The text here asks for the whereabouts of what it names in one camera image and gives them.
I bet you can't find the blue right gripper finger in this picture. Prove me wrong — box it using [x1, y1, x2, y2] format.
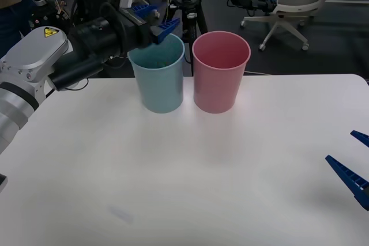
[350, 130, 369, 148]
[325, 155, 369, 211]

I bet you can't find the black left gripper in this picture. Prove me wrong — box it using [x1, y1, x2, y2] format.
[116, 5, 181, 54]

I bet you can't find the pale blue plastic bin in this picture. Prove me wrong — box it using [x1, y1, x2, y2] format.
[127, 33, 185, 114]

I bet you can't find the pink plastic bin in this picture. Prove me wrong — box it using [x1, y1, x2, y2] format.
[191, 31, 251, 114]

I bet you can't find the black camera tripod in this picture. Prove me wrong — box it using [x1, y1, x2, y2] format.
[168, 0, 209, 77]

